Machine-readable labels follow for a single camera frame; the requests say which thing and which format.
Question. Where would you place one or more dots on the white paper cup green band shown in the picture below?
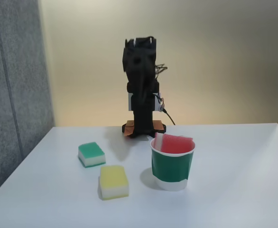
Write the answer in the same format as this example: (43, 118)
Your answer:
(169, 171)

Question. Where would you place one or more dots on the white controller box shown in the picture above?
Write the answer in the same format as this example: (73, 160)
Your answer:
(130, 102)

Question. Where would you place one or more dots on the red sponge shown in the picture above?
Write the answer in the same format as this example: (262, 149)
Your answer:
(177, 143)

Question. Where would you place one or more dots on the grey felt partition panel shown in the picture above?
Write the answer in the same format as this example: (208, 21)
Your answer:
(11, 95)

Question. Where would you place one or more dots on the green sponge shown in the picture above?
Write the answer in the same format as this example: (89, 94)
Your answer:
(90, 149)

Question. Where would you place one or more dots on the yellow sponge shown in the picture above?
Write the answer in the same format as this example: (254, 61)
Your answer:
(113, 177)

